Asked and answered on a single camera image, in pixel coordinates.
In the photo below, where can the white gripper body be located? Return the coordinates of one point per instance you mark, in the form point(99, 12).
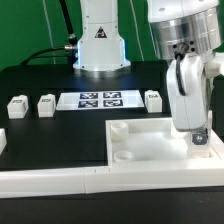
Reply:
point(190, 109)

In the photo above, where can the white square table top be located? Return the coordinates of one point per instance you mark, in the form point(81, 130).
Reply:
point(156, 139)

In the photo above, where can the white U-shaped obstacle fence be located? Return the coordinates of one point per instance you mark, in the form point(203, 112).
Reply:
point(122, 176)

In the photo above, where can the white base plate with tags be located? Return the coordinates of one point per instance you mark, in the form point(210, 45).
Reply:
point(99, 100)

